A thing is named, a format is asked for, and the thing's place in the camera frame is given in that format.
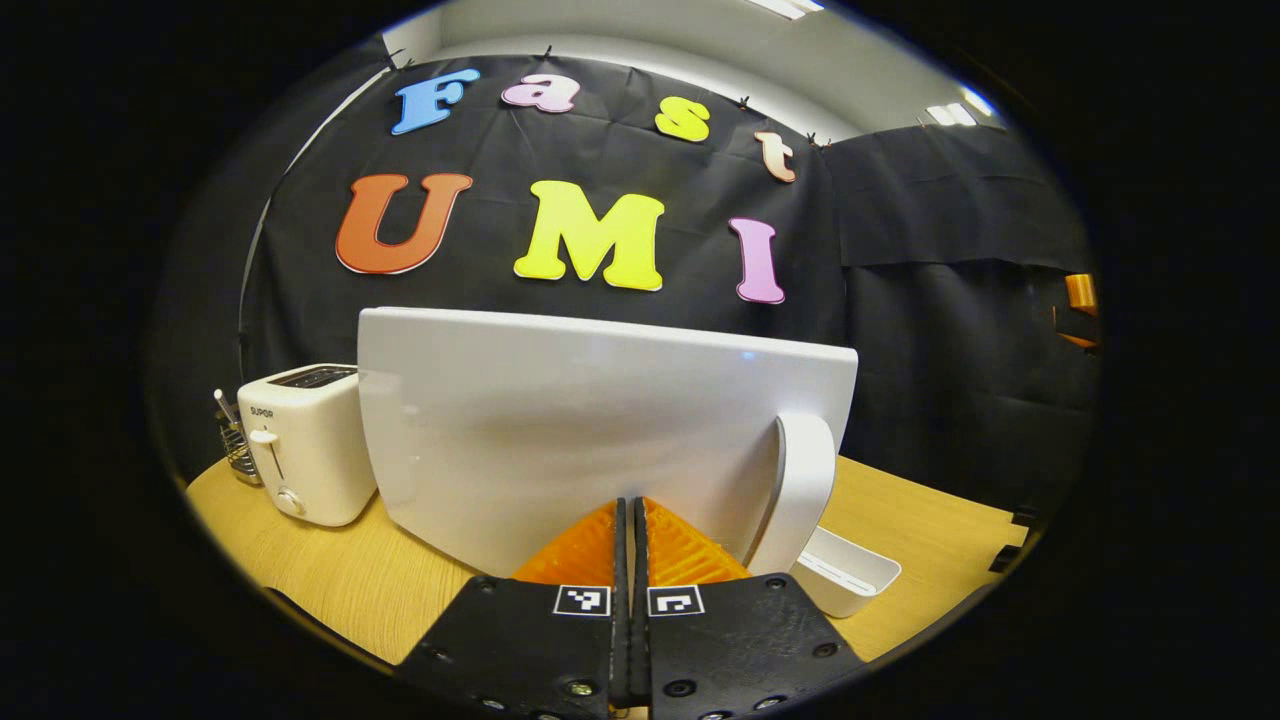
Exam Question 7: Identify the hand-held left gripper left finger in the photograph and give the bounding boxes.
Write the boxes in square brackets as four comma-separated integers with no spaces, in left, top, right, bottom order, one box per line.
[395,497,631,720]

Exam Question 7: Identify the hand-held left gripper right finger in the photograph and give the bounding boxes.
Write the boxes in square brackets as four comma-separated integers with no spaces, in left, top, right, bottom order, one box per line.
[630,497,866,720]

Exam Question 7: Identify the white microwave oven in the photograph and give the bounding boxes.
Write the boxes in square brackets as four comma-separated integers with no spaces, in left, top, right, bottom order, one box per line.
[357,306,859,578]

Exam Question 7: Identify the white rectangular dish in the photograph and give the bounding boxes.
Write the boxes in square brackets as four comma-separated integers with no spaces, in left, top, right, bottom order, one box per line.
[790,525,903,619]

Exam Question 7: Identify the small ceiling light panel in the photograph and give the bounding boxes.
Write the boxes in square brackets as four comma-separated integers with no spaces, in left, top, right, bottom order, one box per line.
[925,88,997,127]

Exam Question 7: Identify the white toaster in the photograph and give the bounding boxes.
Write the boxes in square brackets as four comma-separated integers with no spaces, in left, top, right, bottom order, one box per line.
[237,364,379,528]

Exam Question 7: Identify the wire mesh utensil holder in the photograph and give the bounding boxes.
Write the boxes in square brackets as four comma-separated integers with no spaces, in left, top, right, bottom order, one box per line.
[218,415,263,488]

